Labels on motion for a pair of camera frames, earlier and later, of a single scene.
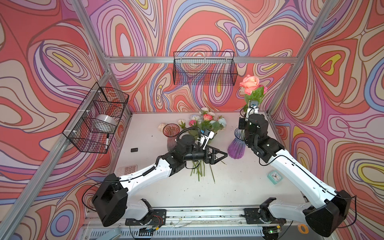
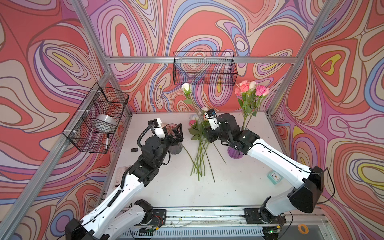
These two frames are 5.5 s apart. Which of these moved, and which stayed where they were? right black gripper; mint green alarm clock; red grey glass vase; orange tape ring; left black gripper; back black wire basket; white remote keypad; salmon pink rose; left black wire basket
Moved: left black gripper; right black gripper; salmon pink rose
Stayed: red grey glass vase; mint green alarm clock; back black wire basket; white remote keypad; left black wire basket; orange tape ring
